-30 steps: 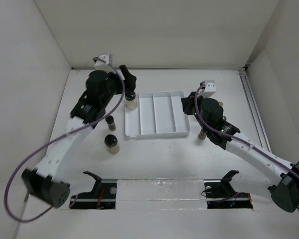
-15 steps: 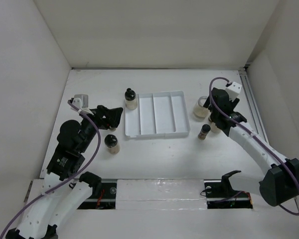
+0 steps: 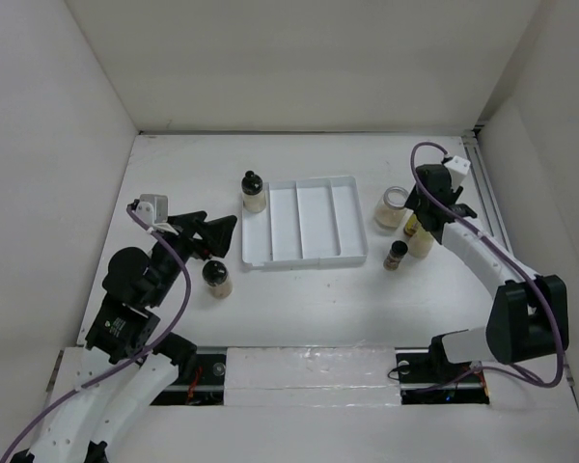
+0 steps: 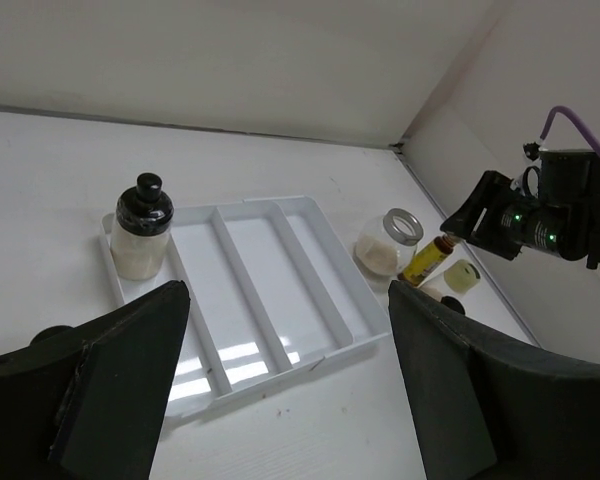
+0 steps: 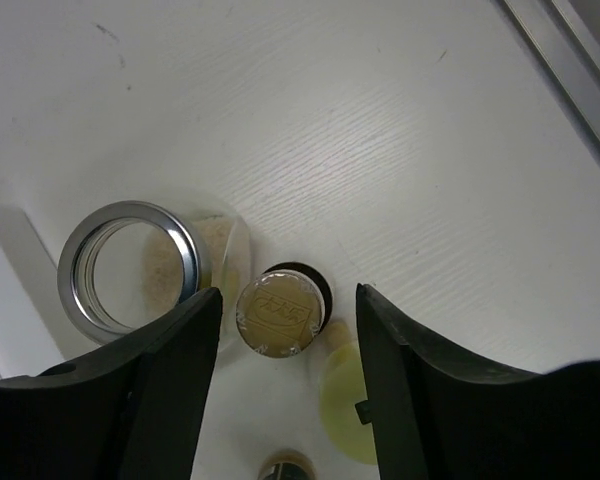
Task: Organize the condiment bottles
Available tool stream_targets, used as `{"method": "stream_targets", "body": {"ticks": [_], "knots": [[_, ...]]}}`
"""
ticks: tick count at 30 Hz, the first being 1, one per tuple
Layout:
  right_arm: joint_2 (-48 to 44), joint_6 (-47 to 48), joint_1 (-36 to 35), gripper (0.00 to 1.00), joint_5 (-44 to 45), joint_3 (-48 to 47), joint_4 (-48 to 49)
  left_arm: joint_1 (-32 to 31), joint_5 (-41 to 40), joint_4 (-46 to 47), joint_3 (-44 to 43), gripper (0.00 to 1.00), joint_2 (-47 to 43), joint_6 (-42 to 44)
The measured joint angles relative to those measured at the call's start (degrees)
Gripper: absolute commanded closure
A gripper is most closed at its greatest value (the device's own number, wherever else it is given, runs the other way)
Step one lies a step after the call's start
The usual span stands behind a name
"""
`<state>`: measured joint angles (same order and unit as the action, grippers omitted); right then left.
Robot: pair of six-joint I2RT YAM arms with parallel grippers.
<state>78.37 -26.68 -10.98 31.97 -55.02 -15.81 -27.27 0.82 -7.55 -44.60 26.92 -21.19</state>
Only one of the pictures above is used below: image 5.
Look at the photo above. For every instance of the cream flip cap bottle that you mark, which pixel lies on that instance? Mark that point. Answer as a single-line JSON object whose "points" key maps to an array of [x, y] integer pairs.
{"points": [[342, 388]]}

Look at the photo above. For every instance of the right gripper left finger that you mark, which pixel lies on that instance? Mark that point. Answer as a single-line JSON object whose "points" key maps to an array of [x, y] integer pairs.
{"points": [[131, 409]]}

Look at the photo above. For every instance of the aluminium rail right side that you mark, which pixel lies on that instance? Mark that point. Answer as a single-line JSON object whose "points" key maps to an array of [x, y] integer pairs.
{"points": [[564, 39]]}

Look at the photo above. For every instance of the glass jar silver rim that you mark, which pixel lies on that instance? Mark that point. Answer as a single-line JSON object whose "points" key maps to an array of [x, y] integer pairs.
{"points": [[130, 262]]}

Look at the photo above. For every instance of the brown spice bottle yellow label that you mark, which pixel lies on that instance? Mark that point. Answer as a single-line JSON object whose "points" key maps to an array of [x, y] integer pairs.
{"points": [[282, 310]]}

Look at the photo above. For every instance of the small black cap spice jar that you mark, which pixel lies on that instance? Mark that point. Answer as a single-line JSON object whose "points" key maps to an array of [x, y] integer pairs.
{"points": [[287, 465]]}

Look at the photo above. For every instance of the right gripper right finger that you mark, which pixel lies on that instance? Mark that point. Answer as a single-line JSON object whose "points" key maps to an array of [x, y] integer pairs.
{"points": [[440, 411]]}

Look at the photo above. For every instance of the white divided tray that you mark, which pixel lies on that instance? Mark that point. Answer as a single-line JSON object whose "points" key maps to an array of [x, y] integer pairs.
{"points": [[28, 301]]}

